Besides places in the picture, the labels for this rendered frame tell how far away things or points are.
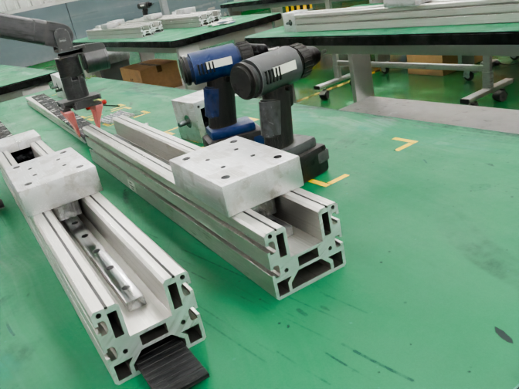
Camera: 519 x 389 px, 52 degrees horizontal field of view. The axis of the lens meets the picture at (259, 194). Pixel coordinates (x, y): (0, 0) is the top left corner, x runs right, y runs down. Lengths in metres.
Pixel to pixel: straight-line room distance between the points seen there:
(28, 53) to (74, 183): 11.77
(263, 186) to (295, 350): 0.20
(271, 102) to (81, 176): 0.31
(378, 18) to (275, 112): 1.64
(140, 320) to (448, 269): 0.34
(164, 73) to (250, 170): 4.59
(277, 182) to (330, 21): 2.05
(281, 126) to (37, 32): 0.75
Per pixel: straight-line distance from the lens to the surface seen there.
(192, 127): 1.25
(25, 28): 1.43
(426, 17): 2.32
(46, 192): 0.81
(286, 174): 0.65
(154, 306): 0.58
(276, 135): 0.87
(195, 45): 3.85
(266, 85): 0.83
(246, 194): 0.63
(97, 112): 1.46
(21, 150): 1.31
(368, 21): 2.52
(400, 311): 0.58
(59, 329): 0.69
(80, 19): 12.88
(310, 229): 0.63
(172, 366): 0.55
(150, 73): 5.16
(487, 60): 3.78
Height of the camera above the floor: 1.12
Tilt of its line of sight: 23 degrees down
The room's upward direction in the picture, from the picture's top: 12 degrees counter-clockwise
